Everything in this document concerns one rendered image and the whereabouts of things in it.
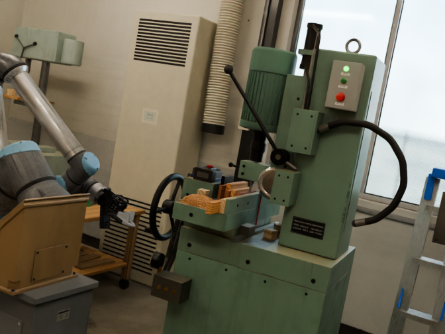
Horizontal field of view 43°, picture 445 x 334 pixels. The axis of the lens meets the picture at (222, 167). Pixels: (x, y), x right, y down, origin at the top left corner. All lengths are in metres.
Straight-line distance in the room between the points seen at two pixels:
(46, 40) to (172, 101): 1.07
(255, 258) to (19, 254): 0.79
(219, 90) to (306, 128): 1.77
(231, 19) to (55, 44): 1.27
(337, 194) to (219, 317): 0.61
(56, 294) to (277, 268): 0.75
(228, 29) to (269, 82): 1.61
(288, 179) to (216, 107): 1.77
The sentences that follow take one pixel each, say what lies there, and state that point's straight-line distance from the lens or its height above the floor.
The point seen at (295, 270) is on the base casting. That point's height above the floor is 0.76.
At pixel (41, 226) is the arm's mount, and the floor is 0.77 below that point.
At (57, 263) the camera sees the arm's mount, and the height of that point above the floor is 0.62.
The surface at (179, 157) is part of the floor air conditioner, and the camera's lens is 3.68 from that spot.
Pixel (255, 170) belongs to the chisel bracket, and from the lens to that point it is 2.16.
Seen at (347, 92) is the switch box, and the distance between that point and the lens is 1.93.
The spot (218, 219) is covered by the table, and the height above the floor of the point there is 0.88.
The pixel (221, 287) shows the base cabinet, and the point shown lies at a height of 0.62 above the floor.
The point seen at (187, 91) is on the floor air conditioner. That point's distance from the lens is 3.64.
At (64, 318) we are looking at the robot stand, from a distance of 2.11.
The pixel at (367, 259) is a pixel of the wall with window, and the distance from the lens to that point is 3.49.
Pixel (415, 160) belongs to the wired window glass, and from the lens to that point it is 3.46.
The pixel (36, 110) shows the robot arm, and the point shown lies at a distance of 2.46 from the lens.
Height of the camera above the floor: 1.26
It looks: 6 degrees down
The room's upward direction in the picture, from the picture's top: 10 degrees clockwise
